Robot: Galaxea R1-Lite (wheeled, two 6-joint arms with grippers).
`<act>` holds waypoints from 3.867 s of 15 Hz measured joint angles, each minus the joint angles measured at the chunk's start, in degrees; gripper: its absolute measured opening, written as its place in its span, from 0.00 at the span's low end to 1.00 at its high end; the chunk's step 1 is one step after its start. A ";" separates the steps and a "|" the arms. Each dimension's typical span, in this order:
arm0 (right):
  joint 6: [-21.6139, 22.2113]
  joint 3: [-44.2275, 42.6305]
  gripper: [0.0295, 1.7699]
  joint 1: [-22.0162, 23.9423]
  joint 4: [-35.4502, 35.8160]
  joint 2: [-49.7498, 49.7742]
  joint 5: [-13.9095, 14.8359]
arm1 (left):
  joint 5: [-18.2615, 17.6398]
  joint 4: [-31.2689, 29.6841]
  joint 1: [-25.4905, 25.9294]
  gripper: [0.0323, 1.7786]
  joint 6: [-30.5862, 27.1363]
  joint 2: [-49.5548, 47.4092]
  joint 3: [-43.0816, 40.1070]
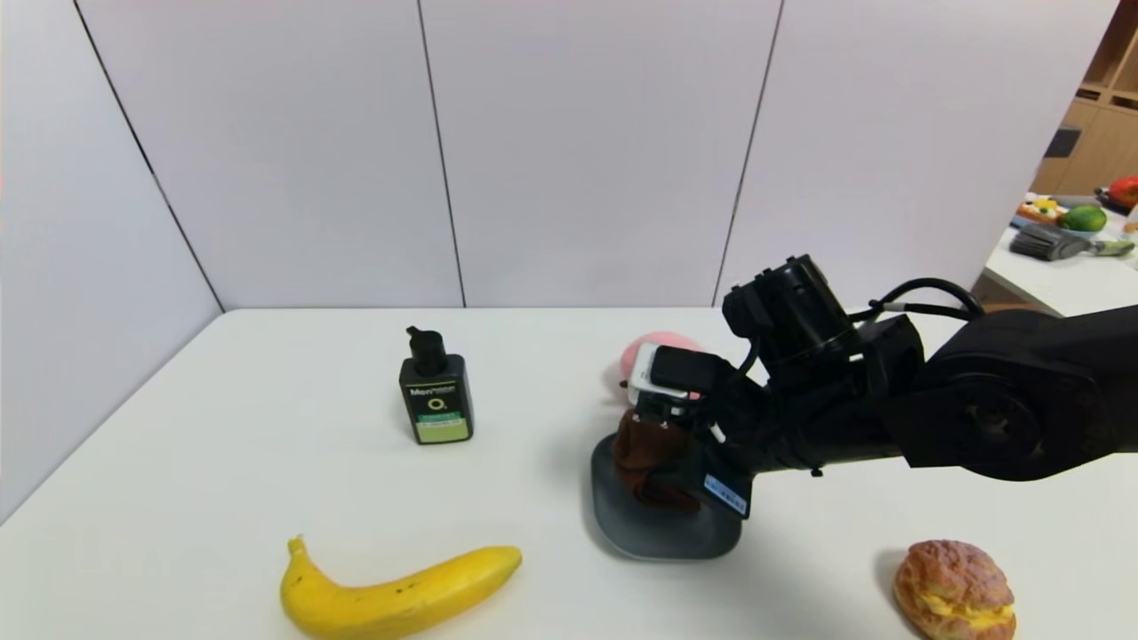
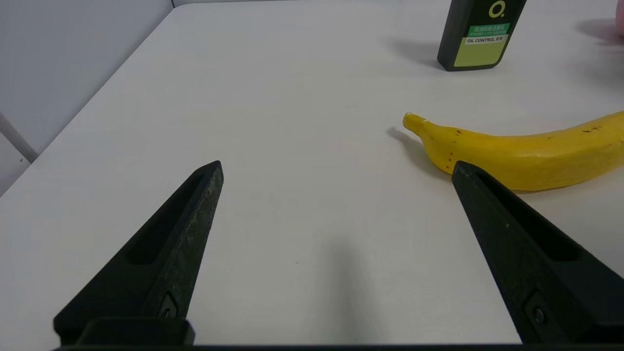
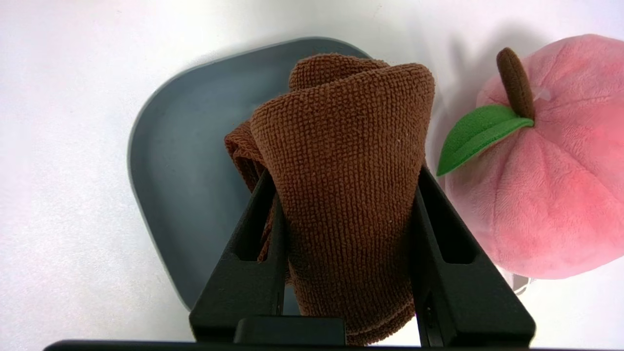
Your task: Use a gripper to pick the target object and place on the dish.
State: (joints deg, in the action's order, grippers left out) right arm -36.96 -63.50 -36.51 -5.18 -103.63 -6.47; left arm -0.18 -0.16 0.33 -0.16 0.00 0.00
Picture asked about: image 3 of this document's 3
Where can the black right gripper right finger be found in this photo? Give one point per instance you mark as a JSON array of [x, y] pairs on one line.
[[453, 278]]

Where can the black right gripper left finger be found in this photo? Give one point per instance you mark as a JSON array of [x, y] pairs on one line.
[[248, 278]]

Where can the brown towel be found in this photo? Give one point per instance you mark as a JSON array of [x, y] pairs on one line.
[[346, 185]]

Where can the grey rectangular dish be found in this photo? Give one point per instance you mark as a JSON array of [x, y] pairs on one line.
[[190, 161]]

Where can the pink plush peach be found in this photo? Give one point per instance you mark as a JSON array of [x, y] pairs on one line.
[[551, 185]]

